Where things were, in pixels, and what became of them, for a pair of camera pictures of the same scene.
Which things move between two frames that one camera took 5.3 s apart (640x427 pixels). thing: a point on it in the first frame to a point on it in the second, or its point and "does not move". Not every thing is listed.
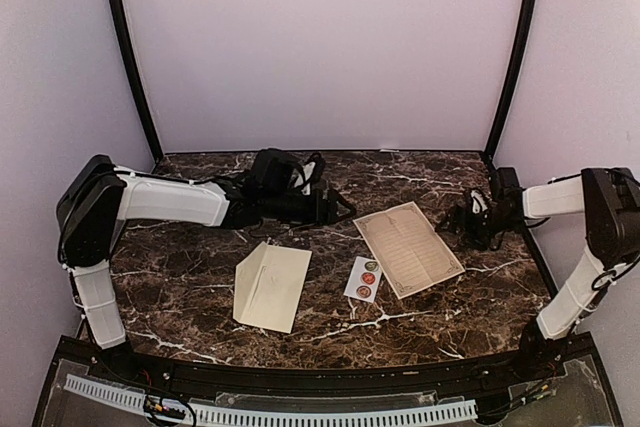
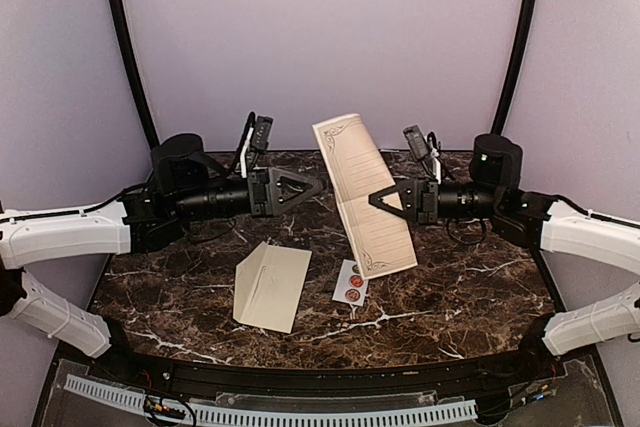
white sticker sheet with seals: x=364 y=279 to x=351 y=286
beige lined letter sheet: x=408 y=250 to x=378 y=236
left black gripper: x=326 y=215 to x=270 y=191
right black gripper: x=466 y=226 to x=422 y=202
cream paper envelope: x=267 y=286 does not move
